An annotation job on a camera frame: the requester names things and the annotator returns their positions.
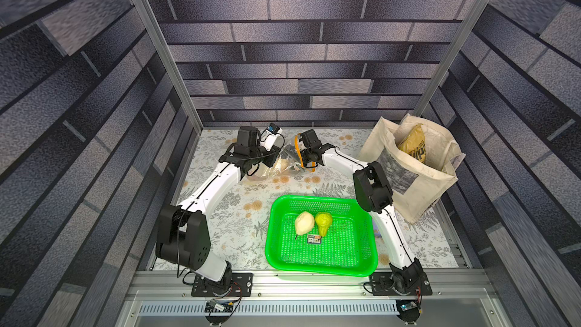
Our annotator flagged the left circuit board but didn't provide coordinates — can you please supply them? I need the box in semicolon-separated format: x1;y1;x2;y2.
204;300;236;314

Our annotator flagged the small sticker in basket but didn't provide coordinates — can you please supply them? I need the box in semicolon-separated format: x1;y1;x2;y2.
307;235;322;245

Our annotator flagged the green pear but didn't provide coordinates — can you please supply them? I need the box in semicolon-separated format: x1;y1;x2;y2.
315;212;333;237

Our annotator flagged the beige canvas tote bag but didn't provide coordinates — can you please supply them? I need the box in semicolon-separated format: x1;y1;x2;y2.
357;114;465;223

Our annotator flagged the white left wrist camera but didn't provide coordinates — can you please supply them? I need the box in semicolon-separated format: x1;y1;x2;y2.
261;123;281;151

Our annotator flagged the green plastic basket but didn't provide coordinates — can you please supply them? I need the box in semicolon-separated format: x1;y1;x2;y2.
265;195;378;277

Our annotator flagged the beige round fruit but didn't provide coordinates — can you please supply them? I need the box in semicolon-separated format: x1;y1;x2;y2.
294;211;316;237
273;158;293;173

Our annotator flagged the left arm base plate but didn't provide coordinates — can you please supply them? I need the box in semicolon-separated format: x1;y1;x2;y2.
191;272;254;298

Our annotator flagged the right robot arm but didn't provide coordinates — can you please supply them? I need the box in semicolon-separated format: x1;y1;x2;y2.
294;130;426;295

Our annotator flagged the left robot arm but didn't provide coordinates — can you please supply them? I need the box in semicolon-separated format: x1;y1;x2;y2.
155;123;284;289

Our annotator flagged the right circuit board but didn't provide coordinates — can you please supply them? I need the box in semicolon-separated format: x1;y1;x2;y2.
396;301;422;324

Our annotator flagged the clear zip-top bag orange seal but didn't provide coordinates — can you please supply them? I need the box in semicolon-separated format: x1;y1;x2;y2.
244;134;307;182

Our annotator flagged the circuit board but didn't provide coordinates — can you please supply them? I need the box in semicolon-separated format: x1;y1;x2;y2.
204;300;236;314
396;301;422;324

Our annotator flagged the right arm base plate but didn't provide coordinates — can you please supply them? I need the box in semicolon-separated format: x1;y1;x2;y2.
363;272;433;298

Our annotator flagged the yellow chips bag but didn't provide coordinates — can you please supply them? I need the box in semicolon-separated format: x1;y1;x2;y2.
398;124;427;164

